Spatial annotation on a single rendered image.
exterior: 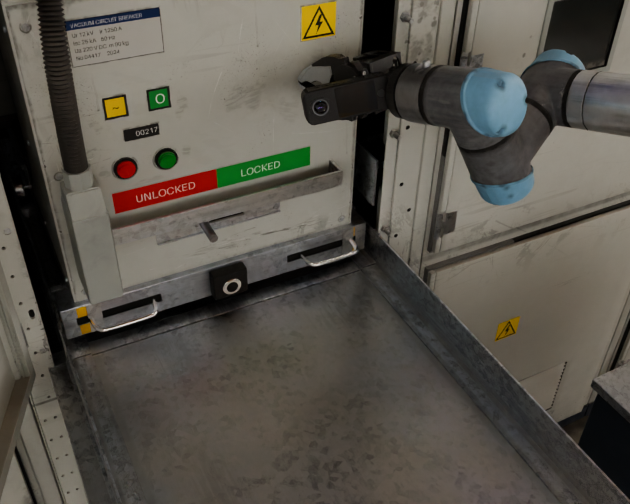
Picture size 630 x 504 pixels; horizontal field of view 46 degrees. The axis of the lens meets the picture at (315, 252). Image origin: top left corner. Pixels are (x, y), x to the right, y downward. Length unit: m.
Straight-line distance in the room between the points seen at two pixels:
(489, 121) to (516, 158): 0.10
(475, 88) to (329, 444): 0.52
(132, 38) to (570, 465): 0.80
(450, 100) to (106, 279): 0.51
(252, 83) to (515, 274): 0.76
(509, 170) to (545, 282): 0.77
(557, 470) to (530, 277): 0.64
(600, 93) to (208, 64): 0.51
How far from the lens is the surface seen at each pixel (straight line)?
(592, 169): 1.57
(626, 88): 0.98
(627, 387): 1.39
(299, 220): 1.27
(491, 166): 0.95
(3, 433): 1.17
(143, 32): 1.02
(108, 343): 1.24
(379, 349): 1.20
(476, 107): 0.88
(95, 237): 1.01
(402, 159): 1.26
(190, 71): 1.06
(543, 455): 1.12
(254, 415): 1.11
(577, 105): 1.00
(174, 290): 1.23
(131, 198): 1.12
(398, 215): 1.32
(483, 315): 1.63
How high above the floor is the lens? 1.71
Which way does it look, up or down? 38 degrees down
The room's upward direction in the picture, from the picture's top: 1 degrees clockwise
